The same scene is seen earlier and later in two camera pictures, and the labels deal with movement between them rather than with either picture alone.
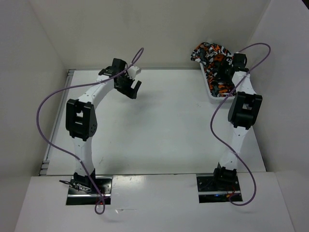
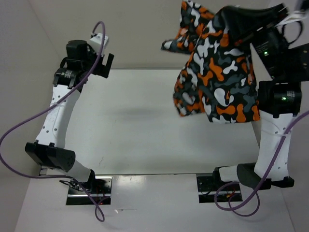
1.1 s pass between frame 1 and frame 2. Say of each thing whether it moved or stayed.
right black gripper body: moved
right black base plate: stayed
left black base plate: stayed
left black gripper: moved
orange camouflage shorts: moved
